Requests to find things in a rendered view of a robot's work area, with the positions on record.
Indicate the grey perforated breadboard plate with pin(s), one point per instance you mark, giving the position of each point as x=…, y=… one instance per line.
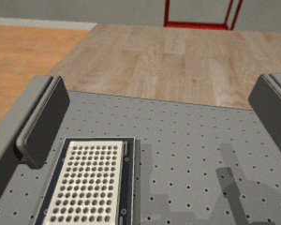
x=195, y=164

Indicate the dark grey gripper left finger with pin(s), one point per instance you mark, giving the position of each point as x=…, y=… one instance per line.
x=29, y=128

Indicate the black rectangular plate nest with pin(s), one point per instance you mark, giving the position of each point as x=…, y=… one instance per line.
x=127, y=183

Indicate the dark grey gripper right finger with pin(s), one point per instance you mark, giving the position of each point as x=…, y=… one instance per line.
x=265, y=99

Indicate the white well plate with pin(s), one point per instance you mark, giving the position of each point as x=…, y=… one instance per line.
x=92, y=164

